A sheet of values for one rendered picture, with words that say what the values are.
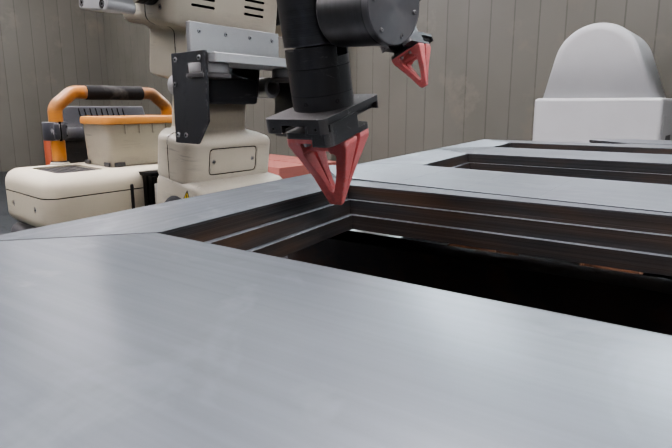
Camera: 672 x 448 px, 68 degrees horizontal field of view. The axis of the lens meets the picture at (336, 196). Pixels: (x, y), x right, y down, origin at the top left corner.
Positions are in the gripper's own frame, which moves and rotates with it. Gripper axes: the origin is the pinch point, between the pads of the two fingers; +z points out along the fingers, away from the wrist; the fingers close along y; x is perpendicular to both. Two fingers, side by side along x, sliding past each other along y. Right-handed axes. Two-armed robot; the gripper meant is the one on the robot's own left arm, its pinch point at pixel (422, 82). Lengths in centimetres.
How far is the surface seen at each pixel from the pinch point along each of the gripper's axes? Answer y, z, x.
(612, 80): 246, -16, 10
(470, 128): 334, -43, 138
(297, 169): 239, -65, 264
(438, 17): 333, -146, 126
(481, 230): -41, 29, -20
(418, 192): -41.5, 22.8, -15.1
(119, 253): -73, 22, -13
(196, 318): -76, 27, -23
